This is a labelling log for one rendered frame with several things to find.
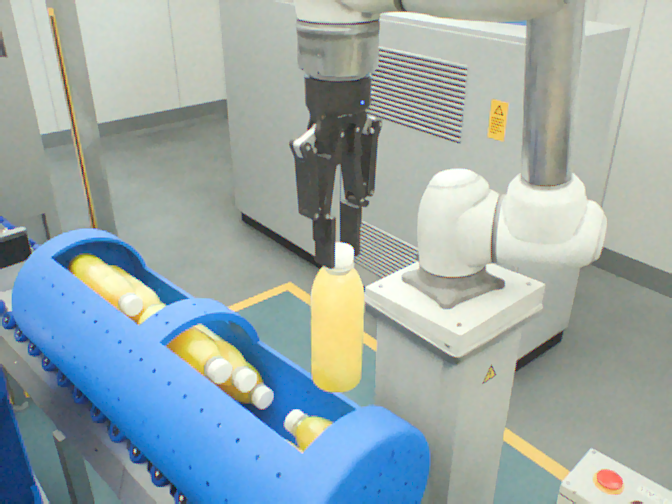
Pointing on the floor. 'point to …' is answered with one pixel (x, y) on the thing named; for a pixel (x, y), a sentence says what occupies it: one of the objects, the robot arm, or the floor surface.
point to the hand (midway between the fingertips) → (337, 235)
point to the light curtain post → (81, 112)
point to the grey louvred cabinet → (407, 131)
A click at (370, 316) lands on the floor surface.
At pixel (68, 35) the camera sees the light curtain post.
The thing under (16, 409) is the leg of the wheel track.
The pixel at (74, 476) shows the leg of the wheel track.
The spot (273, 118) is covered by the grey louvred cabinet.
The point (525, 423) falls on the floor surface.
